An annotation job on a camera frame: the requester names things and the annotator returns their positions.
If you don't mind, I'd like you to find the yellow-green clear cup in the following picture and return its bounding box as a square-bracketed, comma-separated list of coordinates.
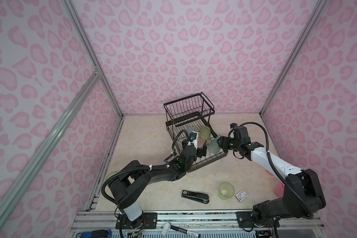
[199, 126, 211, 142]

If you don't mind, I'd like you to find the teal clear cup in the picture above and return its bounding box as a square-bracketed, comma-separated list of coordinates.
[186, 126, 197, 135]
[207, 135, 221, 155]

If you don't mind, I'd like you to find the yellow-green cup front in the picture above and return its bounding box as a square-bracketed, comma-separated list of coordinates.
[218, 182, 235, 200]

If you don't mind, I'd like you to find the clear pink plastic cup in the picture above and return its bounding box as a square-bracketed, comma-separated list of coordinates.
[197, 138, 207, 150]

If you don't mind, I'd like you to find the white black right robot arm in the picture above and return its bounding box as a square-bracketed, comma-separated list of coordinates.
[216, 123, 326, 227]

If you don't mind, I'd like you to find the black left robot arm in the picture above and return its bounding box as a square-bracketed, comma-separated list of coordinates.
[101, 144, 202, 222]

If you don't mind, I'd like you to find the black stapler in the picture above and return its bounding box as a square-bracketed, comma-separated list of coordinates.
[181, 190, 210, 204]

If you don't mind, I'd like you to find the small red white card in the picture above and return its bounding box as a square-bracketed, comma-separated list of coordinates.
[235, 188, 250, 202]

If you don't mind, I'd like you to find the black marker pen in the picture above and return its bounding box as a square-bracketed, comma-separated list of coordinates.
[161, 222, 201, 238]

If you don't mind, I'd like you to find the yellow-green cup left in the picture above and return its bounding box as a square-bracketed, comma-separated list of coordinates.
[106, 171, 118, 180]

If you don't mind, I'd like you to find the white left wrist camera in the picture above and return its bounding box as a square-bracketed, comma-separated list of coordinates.
[188, 131, 198, 149]

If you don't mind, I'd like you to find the black wire dish rack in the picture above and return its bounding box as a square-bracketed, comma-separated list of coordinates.
[163, 92, 228, 172]

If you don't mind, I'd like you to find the aluminium corner frame right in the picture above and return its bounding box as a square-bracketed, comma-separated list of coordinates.
[259, 0, 329, 118]

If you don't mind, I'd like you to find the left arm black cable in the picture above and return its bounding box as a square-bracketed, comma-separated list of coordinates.
[101, 129, 191, 206]

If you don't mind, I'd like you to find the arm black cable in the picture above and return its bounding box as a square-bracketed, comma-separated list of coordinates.
[228, 121, 314, 221]
[101, 129, 191, 206]

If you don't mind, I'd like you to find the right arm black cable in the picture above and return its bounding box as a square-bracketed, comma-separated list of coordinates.
[228, 121, 314, 221]

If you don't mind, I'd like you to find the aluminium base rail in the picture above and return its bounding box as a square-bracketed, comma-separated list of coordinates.
[68, 210, 329, 238]

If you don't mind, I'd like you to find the aluminium frame left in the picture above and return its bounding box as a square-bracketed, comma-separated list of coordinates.
[0, 1, 119, 238]

